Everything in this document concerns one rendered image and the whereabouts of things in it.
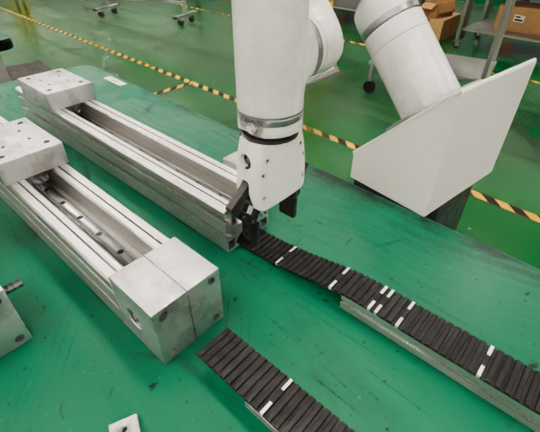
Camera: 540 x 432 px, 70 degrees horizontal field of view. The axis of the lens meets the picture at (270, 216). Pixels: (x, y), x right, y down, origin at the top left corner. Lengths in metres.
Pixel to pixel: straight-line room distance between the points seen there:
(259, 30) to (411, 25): 0.45
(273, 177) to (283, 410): 0.28
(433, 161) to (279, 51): 0.37
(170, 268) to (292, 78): 0.27
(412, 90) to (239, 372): 0.59
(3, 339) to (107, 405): 0.16
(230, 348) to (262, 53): 0.34
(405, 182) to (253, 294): 0.36
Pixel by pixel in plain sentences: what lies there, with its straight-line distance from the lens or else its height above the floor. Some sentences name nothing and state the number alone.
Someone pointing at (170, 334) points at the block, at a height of 0.83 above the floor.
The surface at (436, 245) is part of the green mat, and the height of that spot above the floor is 0.78.
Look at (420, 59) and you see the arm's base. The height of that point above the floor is 1.01.
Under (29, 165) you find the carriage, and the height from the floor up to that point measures 0.89.
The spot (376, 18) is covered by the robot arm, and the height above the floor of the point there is 1.07.
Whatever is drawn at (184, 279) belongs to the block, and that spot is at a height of 0.87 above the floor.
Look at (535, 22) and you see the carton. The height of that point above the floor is 0.34.
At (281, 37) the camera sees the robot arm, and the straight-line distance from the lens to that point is 0.44.
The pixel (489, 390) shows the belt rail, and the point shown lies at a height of 0.80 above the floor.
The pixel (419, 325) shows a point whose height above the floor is 0.81.
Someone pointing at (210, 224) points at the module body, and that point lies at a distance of 0.64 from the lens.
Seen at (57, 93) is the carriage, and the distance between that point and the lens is 1.04.
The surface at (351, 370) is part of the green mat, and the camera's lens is 0.52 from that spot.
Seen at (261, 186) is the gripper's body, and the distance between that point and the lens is 0.51.
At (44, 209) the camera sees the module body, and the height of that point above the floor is 0.86.
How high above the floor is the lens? 1.22
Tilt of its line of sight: 38 degrees down
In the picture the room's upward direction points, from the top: straight up
